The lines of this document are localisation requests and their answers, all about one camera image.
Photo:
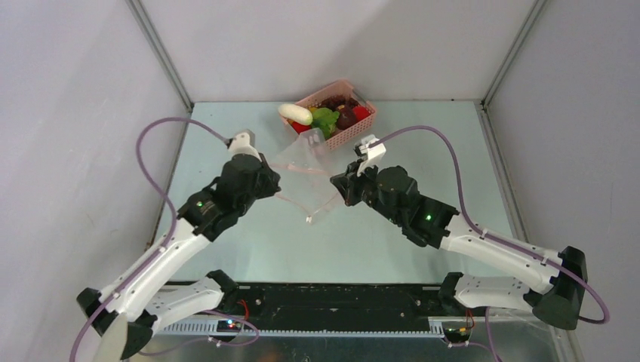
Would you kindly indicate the green leafy lettuce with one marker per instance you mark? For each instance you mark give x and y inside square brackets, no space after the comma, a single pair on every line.
[325,120]

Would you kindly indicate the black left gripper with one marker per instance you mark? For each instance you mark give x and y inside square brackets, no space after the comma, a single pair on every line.
[271,179]

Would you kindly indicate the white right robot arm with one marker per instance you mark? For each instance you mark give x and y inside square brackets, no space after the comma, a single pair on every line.
[536,280]

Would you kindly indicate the aluminium frame post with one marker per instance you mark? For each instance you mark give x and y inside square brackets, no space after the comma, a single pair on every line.
[157,46]
[513,51]

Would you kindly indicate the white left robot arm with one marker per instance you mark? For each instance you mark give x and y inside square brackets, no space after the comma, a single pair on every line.
[130,311]

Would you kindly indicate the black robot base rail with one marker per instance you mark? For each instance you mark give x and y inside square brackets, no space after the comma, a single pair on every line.
[345,310]

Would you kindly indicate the left aluminium frame post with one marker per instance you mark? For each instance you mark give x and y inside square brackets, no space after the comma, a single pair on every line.
[157,46]

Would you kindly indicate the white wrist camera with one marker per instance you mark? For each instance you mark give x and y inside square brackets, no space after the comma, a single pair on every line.
[370,150]
[243,143]

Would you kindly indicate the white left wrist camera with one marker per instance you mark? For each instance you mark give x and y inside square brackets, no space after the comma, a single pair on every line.
[243,143]

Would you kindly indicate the red bell pepper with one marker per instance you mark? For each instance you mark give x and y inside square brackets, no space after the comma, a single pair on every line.
[299,128]

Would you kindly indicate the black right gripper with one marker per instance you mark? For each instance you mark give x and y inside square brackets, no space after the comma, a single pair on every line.
[347,184]

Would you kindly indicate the dark purple grape bunch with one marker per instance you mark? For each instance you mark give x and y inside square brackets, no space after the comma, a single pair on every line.
[335,102]

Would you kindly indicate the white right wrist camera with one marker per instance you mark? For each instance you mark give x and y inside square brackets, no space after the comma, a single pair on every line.
[370,150]

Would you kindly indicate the clear zip top bag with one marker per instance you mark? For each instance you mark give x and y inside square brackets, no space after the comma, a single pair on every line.
[306,167]

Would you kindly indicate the white radish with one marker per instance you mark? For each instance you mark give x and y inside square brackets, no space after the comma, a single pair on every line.
[297,114]

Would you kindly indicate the right aluminium frame post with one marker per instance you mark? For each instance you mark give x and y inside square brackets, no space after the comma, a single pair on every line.
[513,51]

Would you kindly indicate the red tomato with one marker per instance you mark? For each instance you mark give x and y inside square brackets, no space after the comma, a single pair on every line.
[360,113]

